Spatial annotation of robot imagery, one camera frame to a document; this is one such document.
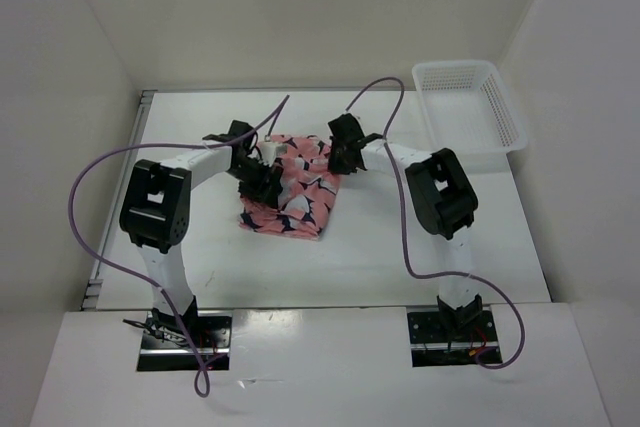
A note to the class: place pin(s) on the pink patterned shorts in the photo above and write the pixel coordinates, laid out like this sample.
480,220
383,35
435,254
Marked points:
309,191

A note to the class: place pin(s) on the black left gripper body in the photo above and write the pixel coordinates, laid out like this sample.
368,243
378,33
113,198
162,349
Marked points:
252,176

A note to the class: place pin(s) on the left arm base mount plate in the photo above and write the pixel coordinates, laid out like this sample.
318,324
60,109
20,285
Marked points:
163,350

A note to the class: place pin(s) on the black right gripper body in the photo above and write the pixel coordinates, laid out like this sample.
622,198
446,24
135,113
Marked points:
338,162

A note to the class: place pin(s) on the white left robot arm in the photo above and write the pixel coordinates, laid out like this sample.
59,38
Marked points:
156,213

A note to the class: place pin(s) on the white plastic perforated basket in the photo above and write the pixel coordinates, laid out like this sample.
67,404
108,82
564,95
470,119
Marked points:
468,108

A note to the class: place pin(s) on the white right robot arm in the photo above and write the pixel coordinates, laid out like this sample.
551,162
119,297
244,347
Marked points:
443,201

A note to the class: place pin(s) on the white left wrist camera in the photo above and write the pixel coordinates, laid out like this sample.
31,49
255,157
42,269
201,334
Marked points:
269,151

